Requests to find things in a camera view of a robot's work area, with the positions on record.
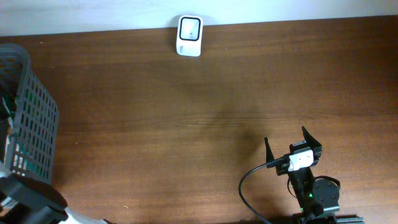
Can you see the white barcode scanner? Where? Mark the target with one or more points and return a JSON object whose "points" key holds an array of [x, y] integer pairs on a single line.
{"points": [[189, 36]]}

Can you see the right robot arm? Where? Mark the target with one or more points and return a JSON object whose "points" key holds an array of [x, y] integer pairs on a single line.
{"points": [[317, 196]]}

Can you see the grey plastic mesh basket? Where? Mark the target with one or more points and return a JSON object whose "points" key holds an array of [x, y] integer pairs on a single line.
{"points": [[29, 146]]}

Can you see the green glove package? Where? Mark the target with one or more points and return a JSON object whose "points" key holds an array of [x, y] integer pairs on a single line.
{"points": [[8, 109]]}

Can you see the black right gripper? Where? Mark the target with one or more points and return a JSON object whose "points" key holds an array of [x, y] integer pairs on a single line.
{"points": [[316, 149]]}

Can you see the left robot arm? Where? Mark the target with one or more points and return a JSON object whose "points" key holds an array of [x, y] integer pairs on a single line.
{"points": [[30, 201]]}

